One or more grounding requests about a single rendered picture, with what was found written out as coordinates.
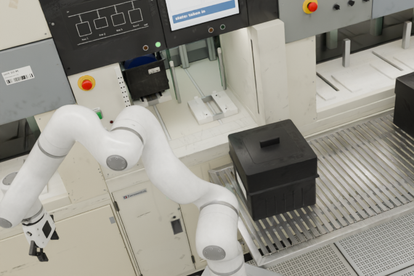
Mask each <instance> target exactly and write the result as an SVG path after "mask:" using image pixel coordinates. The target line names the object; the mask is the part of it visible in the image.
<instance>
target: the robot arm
mask: <svg viewBox="0 0 414 276"><path fill-rule="evenodd" d="M76 141H77V142H79V143H81V144H82V145H83V146H85V147H86V148H87V150H88V151H89V152H90V153H91V155H92V156H93V157H94V158H95V159H96V160H97V161H98V162H99V163H100V164H101V165H102V166H103V167H104V168H107V169H109V170H111V171H127V170H129V169H131V168H133V167H134V166H135V165H136V164H137V162H138V160H139V159H140V157H141V160H142V162H143V165H144V168H145V171H146V173H147V176H148V178H149V179H150V181H151V182H152V184H153V185H154V186H155V187H156V188H157V189H159V190H160V191H161V192H162V193H163V194H164V195H166V196H167V197H168V198H169V199H170V200H172V201H174V202H176V203H178V204H181V205H187V204H190V203H193V204H194V205H196V206H197V208H198V209H199V212H200V213H199V218H198V224H197V231H196V237H195V245H196V250H197V253H198V255H199V257H201V258H202V259H204V260H206V261H207V264H208V269H209V274H210V276H251V275H249V274H247V273H246V269H245V260H244V256H243V249H242V246H241V244H240V242H239V241H238V240H237V230H238V214H239V205H238V201H237V199H236V197H235V195H234V194H233V193H232V192H231V191H230V190H228V189H226V188H225V187H222V186H220V185H217V184H213V183H210V182H207V181H204V180H202V179H200V178H199V177H197V176H196V175H194V173H193V172H191V171H190V170H189V169H188V168H187V167H186V166H185V165H184V164H183V163H182V162H181V161H180V160H179V159H178V157H177V156H176V155H175V154H174V152H173V151H172V149H171V147H170V146H169V144H168V141H167V139H166V136H165V134H164V132H163V129H162V127H161V125H160V123H159V122H158V120H157V119H156V118H155V116H154V115H153V114H152V113H151V112H150V111H149V110H147V109H146V108H145V107H142V106H140V105H131V106H128V107H126V108H124V109H123V110H122V111H121V112H120V113H119V115H118V116H117V117H116V120H115V121H114V123H113V125H112V127H111V129H110V131H109V132H108V131H107V130H106V129H105V128H104V127H103V125H102V123H101V121H100V119H99V117H98V115H97V114H96V112H94V111H93V110H91V109H90V108H88V107H85V106H82V105H64V106H62V107H60V108H59V109H57V110H56V111H55V112H54V114H53V115H52V116H51V118H50V120H49V121H48V123H47V124H46V127H45V128H44V130H43V131H42V133H41V135H40V136H39V138H38V140H37V141H36V143H35V145H34V147H33V148H32V150H31V152H30V154H29V155H28V157H27V159H26V161H25V162H24V164H23V166H22V167H21V169H20V170H19V171H14V172H11V173H9V174H8V175H6V176H4V177H3V178H2V179H1V181H0V189H1V190H2V192H3V195H4V196H3V198H2V200H1V202H0V227H2V228H5V229H11V228H13V227H15V226H17V225H19V223H22V227H23V231H24V234H25V236H26V239H27V240H28V242H29V244H30V250H29V253H28V254H29V255H30V256H37V258H38V260H39V261H40V262H48V258H47V256H46V254H45V253H43V248H45V247H46V245H47V244H48V242H49V240H50V239H51V240H58V239H59V236H58V235H57V232H56V231H55V230H56V228H55V222H54V215H53V214H50V215H49V213H48V212H47V211H46V210H45V209H44V207H43V205H42V203H41V201H40V199H39V196H40V194H41V192H42V191H43V190H44V188H45V186H46V185H47V183H48V182H49V180H50V178H51V177H52V176H53V174H54V173H55V172H56V170H57V169H58V167H59V166H60V164H61V163H62V161H63V160H64V159H65V157H66V156H67V155H68V153H69V151H70V150H71V148H72V147H73V146H74V144H75V142H76ZM37 248H40V251H37Z"/></svg>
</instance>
